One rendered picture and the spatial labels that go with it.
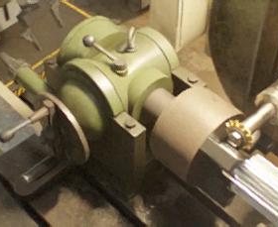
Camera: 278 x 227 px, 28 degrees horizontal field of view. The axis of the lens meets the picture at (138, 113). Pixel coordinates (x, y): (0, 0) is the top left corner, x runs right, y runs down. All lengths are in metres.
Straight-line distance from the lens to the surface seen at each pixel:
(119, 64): 1.22
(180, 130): 1.14
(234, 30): 1.32
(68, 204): 1.37
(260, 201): 1.13
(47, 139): 1.25
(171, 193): 1.38
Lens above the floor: 2.15
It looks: 49 degrees down
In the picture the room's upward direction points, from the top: straight up
